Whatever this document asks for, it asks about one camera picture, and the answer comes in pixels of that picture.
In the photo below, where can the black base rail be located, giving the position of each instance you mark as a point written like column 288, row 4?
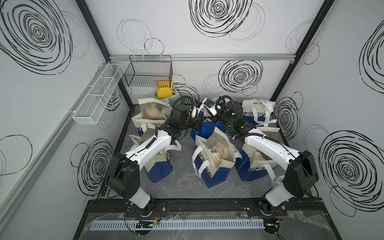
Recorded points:
column 165, row 207

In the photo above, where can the takeout bag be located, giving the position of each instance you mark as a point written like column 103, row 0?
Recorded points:
column 258, row 112
column 153, row 112
column 214, row 158
column 160, row 165
column 208, row 128
column 251, row 164

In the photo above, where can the white wire shelf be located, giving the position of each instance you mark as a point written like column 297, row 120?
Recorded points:
column 97, row 98

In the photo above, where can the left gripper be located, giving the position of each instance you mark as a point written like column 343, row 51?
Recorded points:
column 198, row 121

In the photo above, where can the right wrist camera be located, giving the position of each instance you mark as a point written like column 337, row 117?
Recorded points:
column 209, row 108

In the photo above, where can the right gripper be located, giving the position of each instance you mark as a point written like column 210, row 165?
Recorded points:
column 213, row 118

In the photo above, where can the black wire basket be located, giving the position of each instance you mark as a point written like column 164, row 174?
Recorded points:
column 149, row 71

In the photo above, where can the grey cable duct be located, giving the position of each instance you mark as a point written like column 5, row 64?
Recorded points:
column 215, row 224

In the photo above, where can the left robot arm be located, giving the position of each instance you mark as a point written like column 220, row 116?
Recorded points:
column 123, row 173

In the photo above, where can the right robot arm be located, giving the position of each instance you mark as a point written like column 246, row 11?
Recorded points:
column 301, row 171

